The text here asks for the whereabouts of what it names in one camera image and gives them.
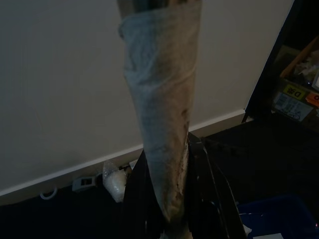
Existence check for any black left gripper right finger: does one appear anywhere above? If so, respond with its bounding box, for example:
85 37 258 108
185 131 247 239

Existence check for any cardboard box with rubbish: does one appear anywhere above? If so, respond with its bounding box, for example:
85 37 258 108
271 37 319 122

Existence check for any white paper card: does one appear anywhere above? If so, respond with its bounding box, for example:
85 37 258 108
251 233 284 239

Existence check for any white baseboard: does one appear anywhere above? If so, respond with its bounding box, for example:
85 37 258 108
0 108 246 204

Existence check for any white cable loop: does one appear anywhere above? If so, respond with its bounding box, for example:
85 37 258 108
40 191 58 200

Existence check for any crumpled white paper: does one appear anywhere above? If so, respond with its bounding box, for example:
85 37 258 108
295 57 319 78

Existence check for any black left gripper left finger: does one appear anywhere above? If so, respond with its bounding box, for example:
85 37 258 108
123 149 165 239

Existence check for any black door frame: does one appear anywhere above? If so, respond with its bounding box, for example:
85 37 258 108
241 0 319 123

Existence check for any black floor mat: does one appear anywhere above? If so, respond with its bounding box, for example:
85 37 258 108
0 117 319 239

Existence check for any grey plastic buckle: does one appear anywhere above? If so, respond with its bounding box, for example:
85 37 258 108
72 175 97 193

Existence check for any tape-wrapped hand broom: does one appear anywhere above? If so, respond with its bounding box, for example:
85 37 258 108
117 0 202 239

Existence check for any blue dustpan with handle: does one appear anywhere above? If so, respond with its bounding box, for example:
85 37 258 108
236 195 319 239

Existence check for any clear bubble wrap bag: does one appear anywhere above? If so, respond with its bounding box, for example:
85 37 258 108
102 160 128 203

